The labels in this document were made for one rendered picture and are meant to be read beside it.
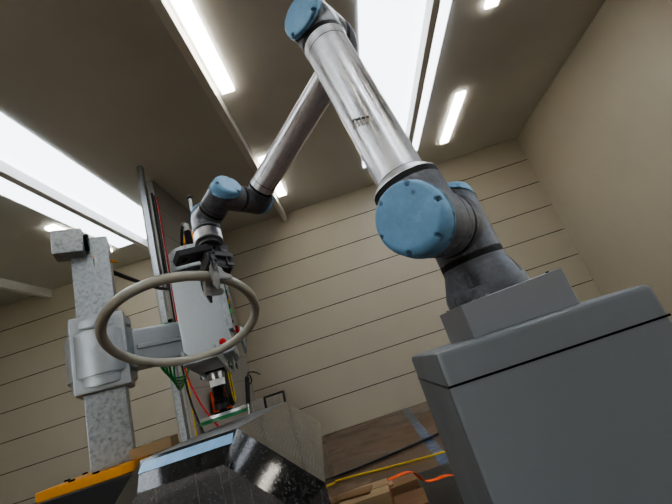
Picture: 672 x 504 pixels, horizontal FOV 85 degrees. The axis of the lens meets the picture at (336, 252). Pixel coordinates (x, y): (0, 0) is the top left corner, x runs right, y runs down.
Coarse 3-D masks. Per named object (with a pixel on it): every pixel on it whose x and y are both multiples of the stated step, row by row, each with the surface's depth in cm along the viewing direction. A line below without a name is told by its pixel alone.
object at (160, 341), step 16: (80, 336) 194; (112, 336) 199; (128, 336) 207; (144, 336) 214; (160, 336) 218; (176, 336) 223; (80, 352) 191; (96, 352) 192; (144, 352) 210; (160, 352) 215; (176, 352) 219; (80, 368) 189; (96, 368) 190; (112, 368) 193; (144, 368) 218
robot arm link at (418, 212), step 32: (320, 0) 89; (288, 32) 92; (320, 32) 88; (320, 64) 88; (352, 64) 84; (352, 96) 82; (352, 128) 82; (384, 128) 78; (384, 160) 76; (416, 160) 76; (384, 192) 72; (416, 192) 68; (448, 192) 72; (384, 224) 72; (416, 224) 69; (448, 224) 67; (416, 256) 71; (448, 256) 80
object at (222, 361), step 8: (200, 360) 135; (208, 360) 139; (216, 360) 145; (224, 360) 165; (192, 368) 145; (200, 368) 151; (208, 368) 158; (216, 368) 166; (232, 368) 196; (200, 376) 191
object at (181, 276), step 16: (176, 272) 103; (192, 272) 105; (208, 272) 107; (128, 288) 100; (144, 288) 101; (240, 288) 115; (112, 304) 101; (256, 304) 123; (96, 320) 104; (256, 320) 130; (96, 336) 108; (240, 336) 134; (112, 352) 115; (208, 352) 136
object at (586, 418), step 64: (576, 320) 64; (640, 320) 63; (448, 384) 63; (512, 384) 62; (576, 384) 61; (640, 384) 60; (448, 448) 86; (512, 448) 59; (576, 448) 58; (640, 448) 58
